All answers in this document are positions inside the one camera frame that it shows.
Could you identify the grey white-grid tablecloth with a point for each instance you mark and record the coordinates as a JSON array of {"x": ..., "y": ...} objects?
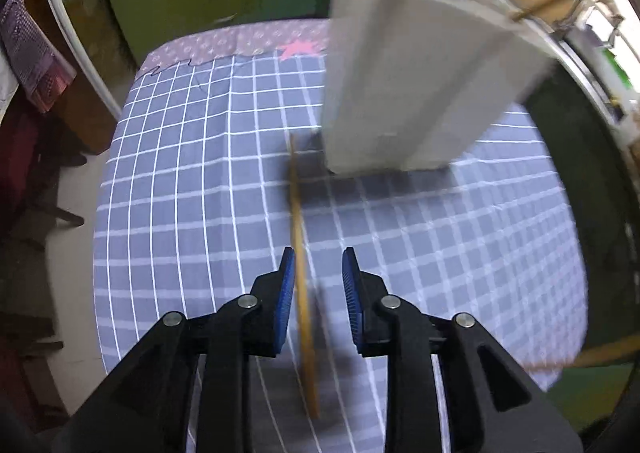
[{"x": 200, "y": 193}]

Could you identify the white green packet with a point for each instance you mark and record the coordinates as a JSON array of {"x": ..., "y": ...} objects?
[{"x": 617, "y": 68}]

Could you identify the white door frame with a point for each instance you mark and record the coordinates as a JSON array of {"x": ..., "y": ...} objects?
[{"x": 75, "y": 33}]

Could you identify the white utensil holder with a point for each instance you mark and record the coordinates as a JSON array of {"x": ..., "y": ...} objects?
[{"x": 400, "y": 83}]

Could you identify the purple patterned cloth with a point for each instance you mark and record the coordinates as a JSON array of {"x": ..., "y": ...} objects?
[{"x": 225, "y": 45}]

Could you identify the purple checkered cloth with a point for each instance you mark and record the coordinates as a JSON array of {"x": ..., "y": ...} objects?
[{"x": 30, "y": 53}]

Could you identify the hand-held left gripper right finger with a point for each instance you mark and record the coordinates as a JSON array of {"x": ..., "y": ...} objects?
[{"x": 351, "y": 293}]

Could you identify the dark wooden chair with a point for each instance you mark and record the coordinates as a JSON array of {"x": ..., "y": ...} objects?
[{"x": 45, "y": 173}]

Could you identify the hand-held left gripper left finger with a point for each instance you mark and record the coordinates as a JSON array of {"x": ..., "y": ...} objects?
[{"x": 286, "y": 293}]

